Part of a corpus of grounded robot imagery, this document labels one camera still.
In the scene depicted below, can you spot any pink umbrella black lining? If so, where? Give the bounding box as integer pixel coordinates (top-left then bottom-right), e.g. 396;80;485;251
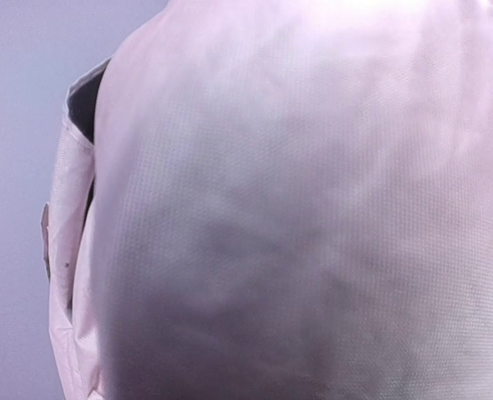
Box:
42;1;493;399

